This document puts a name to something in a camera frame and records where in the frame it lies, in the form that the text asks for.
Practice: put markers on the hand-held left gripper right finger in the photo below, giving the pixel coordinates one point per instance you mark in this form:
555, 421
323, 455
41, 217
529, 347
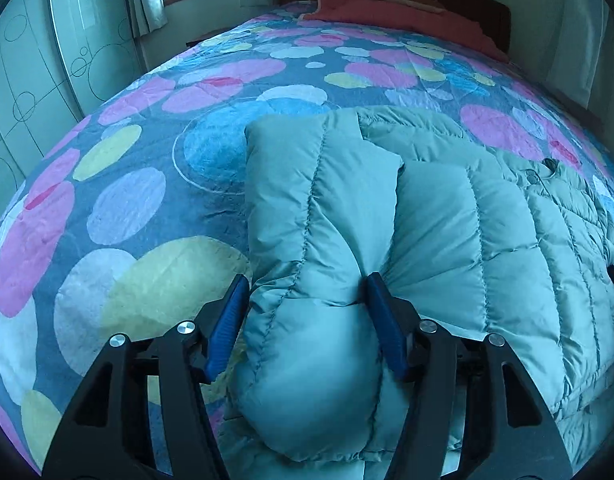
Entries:
387, 325

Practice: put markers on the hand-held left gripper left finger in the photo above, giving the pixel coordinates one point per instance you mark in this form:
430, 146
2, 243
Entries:
227, 330

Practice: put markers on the teal puffer jacket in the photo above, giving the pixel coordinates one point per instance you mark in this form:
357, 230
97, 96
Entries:
437, 230

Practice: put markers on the dotted colourful bedspread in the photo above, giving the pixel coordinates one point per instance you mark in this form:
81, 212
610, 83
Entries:
137, 170

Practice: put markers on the dark wooden nightstand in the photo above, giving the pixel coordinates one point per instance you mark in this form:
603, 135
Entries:
209, 37

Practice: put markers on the red pillow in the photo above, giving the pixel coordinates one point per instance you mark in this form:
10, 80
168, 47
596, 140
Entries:
387, 17

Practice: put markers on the white wardrobe with circle pattern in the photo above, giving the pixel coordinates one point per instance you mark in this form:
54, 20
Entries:
42, 75

